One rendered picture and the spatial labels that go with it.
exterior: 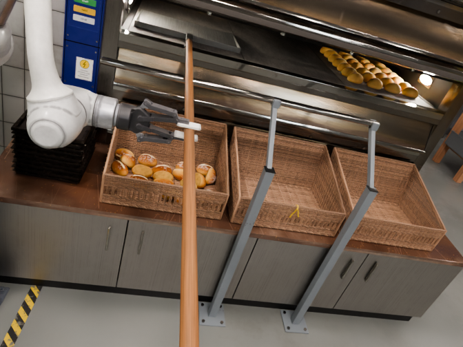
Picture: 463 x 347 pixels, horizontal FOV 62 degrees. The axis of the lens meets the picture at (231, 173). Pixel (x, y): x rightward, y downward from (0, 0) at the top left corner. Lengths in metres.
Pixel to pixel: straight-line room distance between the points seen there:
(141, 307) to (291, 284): 0.79
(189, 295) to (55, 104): 0.53
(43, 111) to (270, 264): 1.38
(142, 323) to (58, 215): 0.69
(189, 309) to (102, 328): 1.42
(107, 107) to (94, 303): 1.25
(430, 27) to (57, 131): 1.84
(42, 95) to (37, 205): 0.87
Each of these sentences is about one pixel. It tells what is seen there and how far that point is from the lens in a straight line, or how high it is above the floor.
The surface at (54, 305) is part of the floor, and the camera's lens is 2.13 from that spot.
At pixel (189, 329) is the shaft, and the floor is 1.19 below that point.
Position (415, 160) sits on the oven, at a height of 0.87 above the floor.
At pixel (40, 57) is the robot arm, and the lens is 0.98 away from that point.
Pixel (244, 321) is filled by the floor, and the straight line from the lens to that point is 2.23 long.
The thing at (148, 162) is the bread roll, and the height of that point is 0.62.
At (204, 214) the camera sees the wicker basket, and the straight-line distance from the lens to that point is 1.78.
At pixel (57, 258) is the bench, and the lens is 1.97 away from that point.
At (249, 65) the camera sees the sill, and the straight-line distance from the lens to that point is 1.98.
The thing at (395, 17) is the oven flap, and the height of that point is 1.57.
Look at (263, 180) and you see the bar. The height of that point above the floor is 0.91.
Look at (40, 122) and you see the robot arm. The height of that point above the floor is 1.25.
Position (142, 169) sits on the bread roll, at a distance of 1.90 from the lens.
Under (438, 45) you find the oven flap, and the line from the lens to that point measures 2.29.
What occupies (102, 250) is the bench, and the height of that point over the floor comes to 0.34.
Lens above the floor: 1.70
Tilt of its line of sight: 31 degrees down
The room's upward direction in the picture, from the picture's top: 19 degrees clockwise
